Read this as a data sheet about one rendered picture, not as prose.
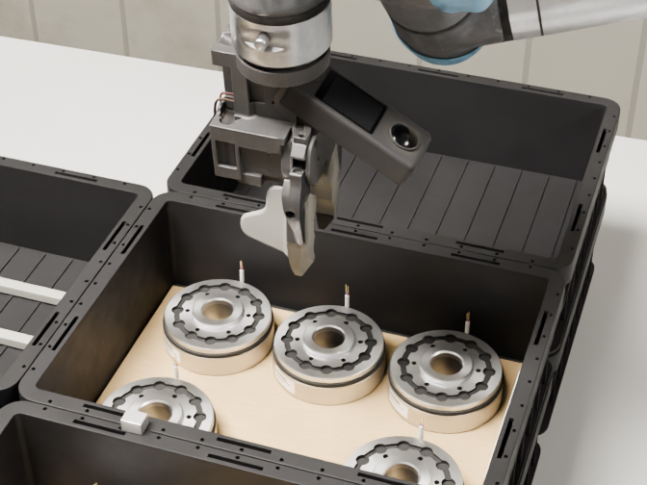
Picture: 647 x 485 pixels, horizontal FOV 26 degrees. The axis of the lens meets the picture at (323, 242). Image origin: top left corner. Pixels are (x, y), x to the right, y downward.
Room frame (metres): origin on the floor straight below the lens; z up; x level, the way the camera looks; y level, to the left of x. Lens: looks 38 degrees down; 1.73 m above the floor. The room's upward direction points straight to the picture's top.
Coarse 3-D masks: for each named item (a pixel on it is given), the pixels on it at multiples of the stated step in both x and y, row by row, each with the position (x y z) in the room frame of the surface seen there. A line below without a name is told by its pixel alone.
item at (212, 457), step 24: (24, 408) 0.80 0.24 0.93; (48, 408) 0.80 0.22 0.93; (0, 432) 0.77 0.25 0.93; (96, 432) 0.77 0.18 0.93; (120, 432) 0.77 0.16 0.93; (144, 432) 0.77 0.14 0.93; (192, 456) 0.74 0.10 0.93; (216, 456) 0.75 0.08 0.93; (240, 456) 0.74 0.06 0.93; (264, 480) 0.72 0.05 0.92; (288, 480) 0.72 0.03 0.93; (312, 480) 0.72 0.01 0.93; (336, 480) 0.72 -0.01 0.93
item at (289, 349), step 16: (288, 320) 0.98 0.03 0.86; (304, 320) 0.98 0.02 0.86; (352, 320) 0.98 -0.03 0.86; (368, 320) 0.98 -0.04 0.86; (288, 336) 0.96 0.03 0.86; (368, 336) 0.96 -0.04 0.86; (288, 352) 0.94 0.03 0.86; (304, 352) 0.94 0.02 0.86; (352, 352) 0.94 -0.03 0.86; (368, 352) 0.94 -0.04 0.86; (288, 368) 0.92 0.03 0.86; (304, 368) 0.92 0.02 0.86; (320, 368) 0.92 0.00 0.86; (336, 368) 0.92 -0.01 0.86; (352, 368) 0.92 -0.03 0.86; (368, 368) 0.92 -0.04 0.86
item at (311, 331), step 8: (320, 320) 0.97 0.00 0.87; (328, 320) 0.97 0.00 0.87; (336, 320) 0.97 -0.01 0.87; (312, 328) 0.96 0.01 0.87; (320, 328) 0.96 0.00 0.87; (328, 328) 0.97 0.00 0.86; (336, 328) 0.96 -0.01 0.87; (344, 328) 0.96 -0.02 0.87; (304, 336) 0.95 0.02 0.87; (312, 336) 0.95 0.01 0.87; (344, 336) 0.96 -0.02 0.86; (352, 336) 0.95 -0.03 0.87; (304, 344) 0.94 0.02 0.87; (312, 344) 0.94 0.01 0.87; (344, 344) 0.94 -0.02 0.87; (352, 344) 0.94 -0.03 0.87; (312, 352) 0.93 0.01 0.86; (320, 352) 0.93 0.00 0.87; (328, 352) 0.93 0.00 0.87; (336, 352) 0.93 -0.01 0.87; (344, 352) 0.93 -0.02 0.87
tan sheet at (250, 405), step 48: (144, 336) 0.99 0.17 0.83; (384, 336) 0.99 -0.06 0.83; (240, 384) 0.93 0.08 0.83; (384, 384) 0.93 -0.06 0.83; (240, 432) 0.87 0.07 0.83; (288, 432) 0.87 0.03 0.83; (336, 432) 0.87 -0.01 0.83; (384, 432) 0.87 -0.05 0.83; (432, 432) 0.87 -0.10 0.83; (480, 432) 0.87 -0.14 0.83; (480, 480) 0.81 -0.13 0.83
